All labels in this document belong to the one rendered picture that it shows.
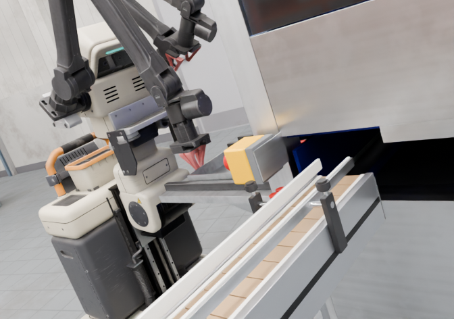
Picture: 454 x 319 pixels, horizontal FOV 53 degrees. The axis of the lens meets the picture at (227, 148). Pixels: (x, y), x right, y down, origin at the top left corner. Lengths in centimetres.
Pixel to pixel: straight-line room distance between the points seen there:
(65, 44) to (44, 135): 672
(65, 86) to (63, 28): 17
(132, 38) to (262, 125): 44
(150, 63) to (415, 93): 67
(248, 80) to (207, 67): 494
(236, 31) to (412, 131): 35
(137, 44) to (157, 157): 60
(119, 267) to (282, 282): 136
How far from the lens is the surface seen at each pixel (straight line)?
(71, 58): 138
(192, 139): 121
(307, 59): 80
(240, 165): 85
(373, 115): 78
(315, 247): 67
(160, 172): 169
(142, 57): 118
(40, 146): 824
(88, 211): 183
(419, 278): 91
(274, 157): 86
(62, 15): 133
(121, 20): 119
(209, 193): 113
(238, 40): 87
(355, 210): 76
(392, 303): 98
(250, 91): 89
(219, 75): 577
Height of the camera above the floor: 125
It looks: 14 degrees down
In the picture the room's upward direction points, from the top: 19 degrees counter-clockwise
